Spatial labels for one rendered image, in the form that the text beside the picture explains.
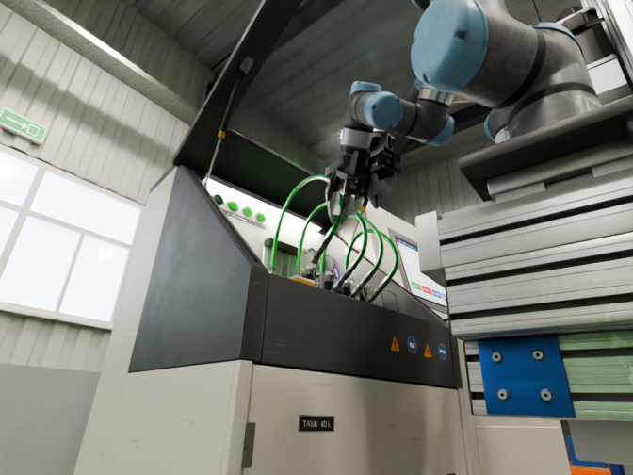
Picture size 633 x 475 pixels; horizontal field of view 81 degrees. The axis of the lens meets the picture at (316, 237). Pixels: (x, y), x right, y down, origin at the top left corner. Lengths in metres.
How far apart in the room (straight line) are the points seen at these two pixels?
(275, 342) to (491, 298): 0.36
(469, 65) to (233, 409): 0.60
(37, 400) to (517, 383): 4.58
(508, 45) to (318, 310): 0.53
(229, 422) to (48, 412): 4.26
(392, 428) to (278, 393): 0.31
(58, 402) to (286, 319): 4.28
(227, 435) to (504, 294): 0.44
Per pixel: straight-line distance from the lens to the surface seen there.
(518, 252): 0.51
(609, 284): 0.49
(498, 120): 1.38
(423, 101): 0.92
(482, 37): 0.58
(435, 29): 0.61
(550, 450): 1.65
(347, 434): 0.79
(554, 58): 0.66
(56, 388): 4.85
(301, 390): 0.71
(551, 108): 0.61
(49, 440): 4.89
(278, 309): 0.69
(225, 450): 0.65
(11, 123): 5.28
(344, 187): 0.96
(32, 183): 5.10
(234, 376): 0.65
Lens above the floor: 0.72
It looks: 25 degrees up
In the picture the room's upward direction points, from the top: 3 degrees clockwise
